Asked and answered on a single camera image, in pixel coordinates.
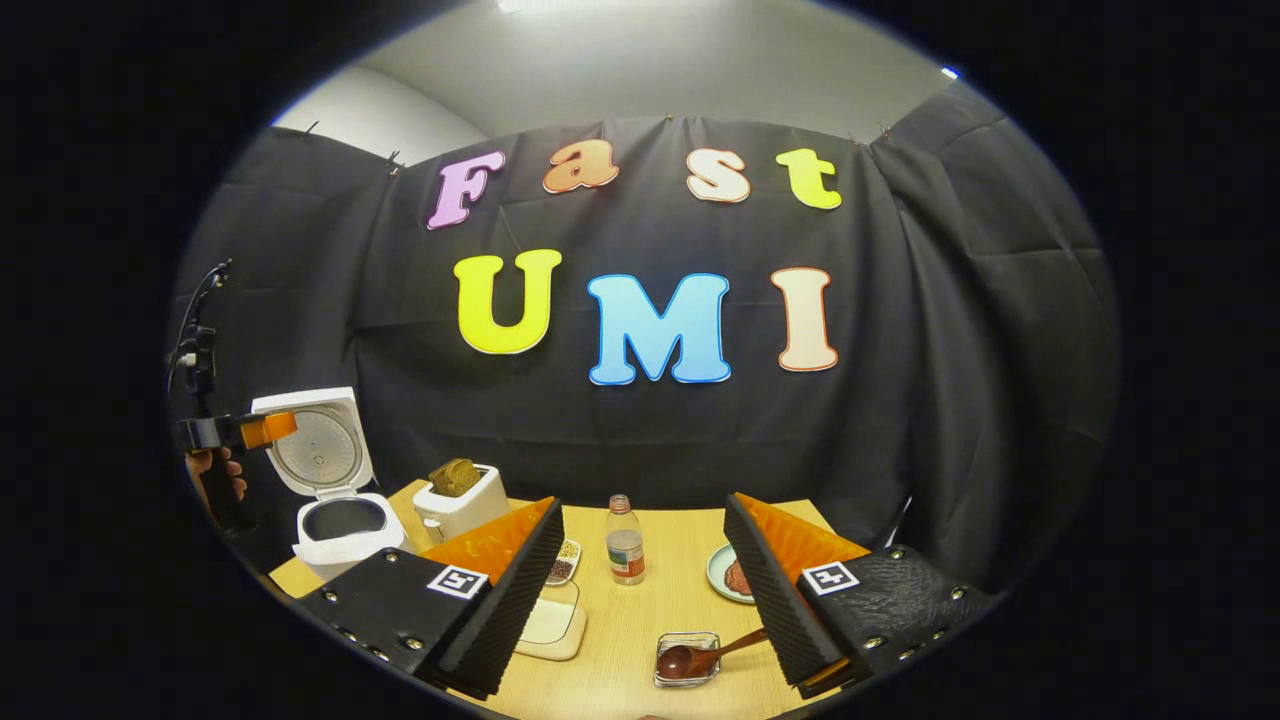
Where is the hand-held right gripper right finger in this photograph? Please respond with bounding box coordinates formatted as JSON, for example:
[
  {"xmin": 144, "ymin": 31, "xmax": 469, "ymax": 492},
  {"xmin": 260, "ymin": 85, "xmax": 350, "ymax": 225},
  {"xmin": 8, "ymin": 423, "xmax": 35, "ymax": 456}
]
[{"xmin": 721, "ymin": 491, "xmax": 1002, "ymax": 700}]

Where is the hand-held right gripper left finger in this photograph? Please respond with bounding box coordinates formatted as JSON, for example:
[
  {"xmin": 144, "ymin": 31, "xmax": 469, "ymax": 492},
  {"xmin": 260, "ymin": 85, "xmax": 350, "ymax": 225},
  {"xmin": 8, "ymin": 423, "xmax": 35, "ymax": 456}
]
[{"xmin": 298, "ymin": 495, "xmax": 567, "ymax": 702}]

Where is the white rice cooker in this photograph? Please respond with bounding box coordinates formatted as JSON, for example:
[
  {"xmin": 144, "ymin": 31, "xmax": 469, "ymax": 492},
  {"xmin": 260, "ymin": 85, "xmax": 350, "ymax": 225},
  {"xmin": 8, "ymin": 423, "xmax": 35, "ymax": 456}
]
[{"xmin": 249, "ymin": 386, "xmax": 408, "ymax": 583}]

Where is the metal wire chopstick holder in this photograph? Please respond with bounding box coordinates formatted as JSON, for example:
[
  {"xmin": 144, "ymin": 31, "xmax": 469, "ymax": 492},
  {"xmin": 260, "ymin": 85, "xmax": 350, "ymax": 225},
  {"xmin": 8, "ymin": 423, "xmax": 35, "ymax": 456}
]
[{"xmin": 653, "ymin": 630, "xmax": 722, "ymax": 689}]

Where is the dark wooden spoon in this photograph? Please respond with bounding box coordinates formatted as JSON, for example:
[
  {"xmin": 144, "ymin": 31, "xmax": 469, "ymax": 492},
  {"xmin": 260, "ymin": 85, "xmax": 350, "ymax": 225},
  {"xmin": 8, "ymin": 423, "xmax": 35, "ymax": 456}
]
[{"xmin": 656, "ymin": 626, "xmax": 772, "ymax": 682}]

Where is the white divided grain dish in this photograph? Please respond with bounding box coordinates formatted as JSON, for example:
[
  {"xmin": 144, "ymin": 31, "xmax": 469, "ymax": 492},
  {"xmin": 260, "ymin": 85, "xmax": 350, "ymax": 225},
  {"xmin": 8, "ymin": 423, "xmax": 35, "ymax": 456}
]
[{"xmin": 544, "ymin": 537, "xmax": 584, "ymax": 588}]

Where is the pale green plate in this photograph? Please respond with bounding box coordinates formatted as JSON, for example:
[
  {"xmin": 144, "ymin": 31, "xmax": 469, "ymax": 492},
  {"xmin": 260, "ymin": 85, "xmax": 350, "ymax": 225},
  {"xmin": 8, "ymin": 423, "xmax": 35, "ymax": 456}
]
[{"xmin": 705, "ymin": 542, "xmax": 757, "ymax": 606}]

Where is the white toaster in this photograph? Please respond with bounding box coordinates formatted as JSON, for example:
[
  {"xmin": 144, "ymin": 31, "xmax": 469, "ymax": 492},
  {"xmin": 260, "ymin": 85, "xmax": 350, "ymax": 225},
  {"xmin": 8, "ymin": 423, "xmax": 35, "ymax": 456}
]
[{"xmin": 411, "ymin": 463, "xmax": 512, "ymax": 545}]

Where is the clear plastic water bottle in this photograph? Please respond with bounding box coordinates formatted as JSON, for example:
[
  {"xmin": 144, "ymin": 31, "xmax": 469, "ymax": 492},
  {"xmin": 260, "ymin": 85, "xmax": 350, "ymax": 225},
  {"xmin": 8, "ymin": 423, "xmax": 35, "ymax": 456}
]
[{"xmin": 605, "ymin": 493, "xmax": 647, "ymax": 587}]

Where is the brown bread slice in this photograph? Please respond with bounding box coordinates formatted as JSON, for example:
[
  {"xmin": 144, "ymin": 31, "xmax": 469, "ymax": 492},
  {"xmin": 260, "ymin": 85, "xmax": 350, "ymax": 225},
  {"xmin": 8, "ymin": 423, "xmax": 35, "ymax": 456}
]
[{"xmin": 429, "ymin": 457, "xmax": 484, "ymax": 499}]

